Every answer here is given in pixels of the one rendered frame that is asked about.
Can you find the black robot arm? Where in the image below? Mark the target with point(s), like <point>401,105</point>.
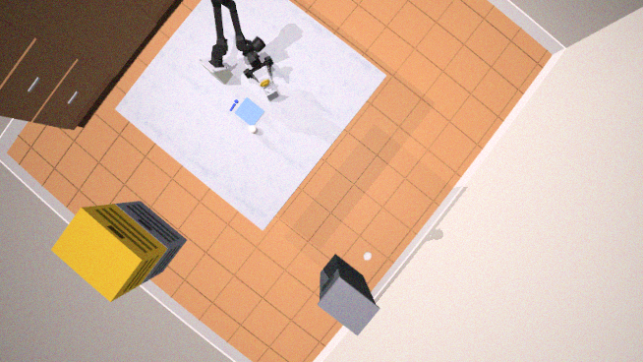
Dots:
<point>219,49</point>

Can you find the grey dish rack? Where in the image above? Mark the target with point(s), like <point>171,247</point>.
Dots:
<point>270,91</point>

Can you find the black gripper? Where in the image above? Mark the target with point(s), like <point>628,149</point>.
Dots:
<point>256,66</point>

